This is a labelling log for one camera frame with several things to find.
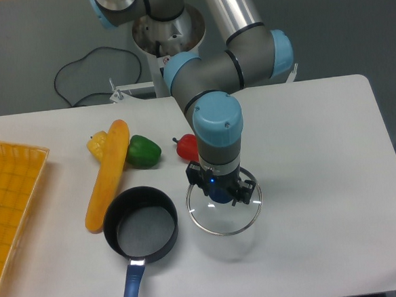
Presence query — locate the red bell pepper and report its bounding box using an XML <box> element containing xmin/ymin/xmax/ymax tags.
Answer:
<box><xmin>172</xmin><ymin>134</ymin><xmax>199</xmax><ymax>162</ymax></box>

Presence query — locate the black saucepan with blue handle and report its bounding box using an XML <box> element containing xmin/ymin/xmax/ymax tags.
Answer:
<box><xmin>103</xmin><ymin>186</ymin><xmax>178</xmax><ymax>297</ymax></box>

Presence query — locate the black cable on floor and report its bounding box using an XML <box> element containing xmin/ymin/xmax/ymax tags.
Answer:
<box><xmin>51</xmin><ymin>44</ymin><xmax>145</xmax><ymax>108</ymax></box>

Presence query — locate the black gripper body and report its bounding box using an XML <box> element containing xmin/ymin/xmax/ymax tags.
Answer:
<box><xmin>195</xmin><ymin>164</ymin><xmax>241</xmax><ymax>197</ymax></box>

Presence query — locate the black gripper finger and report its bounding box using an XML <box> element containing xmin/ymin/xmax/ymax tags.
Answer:
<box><xmin>230</xmin><ymin>180</ymin><xmax>255</xmax><ymax>207</ymax></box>
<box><xmin>185</xmin><ymin>161</ymin><xmax>204</xmax><ymax>190</ymax></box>

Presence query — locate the green bell pepper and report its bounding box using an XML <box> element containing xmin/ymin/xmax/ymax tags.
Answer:
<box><xmin>126</xmin><ymin>135</ymin><xmax>161</xmax><ymax>169</ymax></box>

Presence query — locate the yellow bell pepper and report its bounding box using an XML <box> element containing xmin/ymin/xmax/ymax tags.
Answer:
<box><xmin>86</xmin><ymin>131</ymin><xmax>107</xmax><ymax>162</ymax></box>

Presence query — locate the long orange baguette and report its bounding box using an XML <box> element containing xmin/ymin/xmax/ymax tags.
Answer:
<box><xmin>85</xmin><ymin>119</ymin><xmax>130</xmax><ymax>233</ymax></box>

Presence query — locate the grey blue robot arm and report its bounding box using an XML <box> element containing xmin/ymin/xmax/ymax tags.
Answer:
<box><xmin>89</xmin><ymin>0</ymin><xmax>294</xmax><ymax>204</ymax></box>

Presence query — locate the yellow plastic basket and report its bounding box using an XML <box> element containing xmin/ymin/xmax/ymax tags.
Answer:
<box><xmin>0</xmin><ymin>141</ymin><xmax>50</xmax><ymax>291</ymax></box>

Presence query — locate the glass lid with blue knob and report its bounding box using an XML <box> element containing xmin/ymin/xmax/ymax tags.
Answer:
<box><xmin>186</xmin><ymin>168</ymin><xmax>264</xmax><ymax>237</ymax></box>

